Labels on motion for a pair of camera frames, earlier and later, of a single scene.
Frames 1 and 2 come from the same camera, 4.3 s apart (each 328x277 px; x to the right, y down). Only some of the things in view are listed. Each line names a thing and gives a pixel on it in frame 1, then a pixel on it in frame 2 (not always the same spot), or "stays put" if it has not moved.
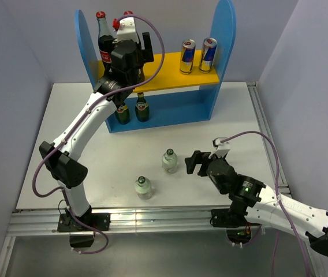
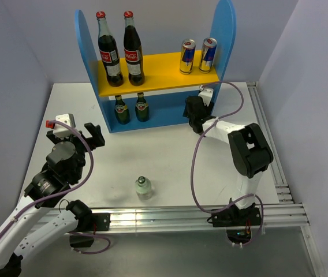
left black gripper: [145, 56] → [94, 131]
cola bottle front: [105, 42] stays put
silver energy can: [208, 51] stays put
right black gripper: [198, 157] → [208, 109]
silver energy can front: [187, 50] stays put
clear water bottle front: [143, 187] stays put
